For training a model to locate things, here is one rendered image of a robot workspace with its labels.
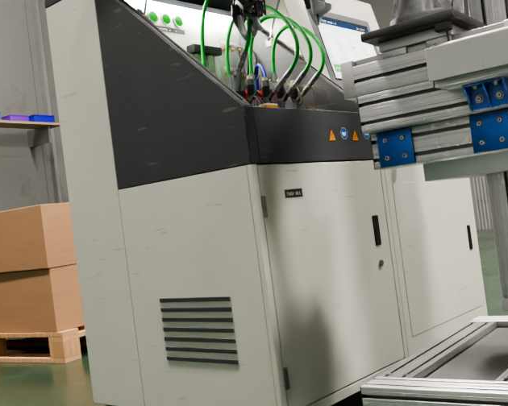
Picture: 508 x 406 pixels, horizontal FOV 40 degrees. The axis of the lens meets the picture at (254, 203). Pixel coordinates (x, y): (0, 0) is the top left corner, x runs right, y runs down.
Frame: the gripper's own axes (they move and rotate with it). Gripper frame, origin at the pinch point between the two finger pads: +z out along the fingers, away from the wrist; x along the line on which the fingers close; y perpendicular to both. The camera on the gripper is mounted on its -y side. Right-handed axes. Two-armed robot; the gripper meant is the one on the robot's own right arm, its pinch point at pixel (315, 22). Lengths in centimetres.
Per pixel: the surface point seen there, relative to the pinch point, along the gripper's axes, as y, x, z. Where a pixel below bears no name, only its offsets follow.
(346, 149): -2.9, 12.6, 39.2
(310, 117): -2.9, -4.7, 29.1
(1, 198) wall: -704, 285, -6
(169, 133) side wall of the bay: -33, -35, 29
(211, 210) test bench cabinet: -20, -35, 54
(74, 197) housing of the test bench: -85, -35, 43
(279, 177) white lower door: -3, -24, 47
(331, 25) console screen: -34, 62, -17
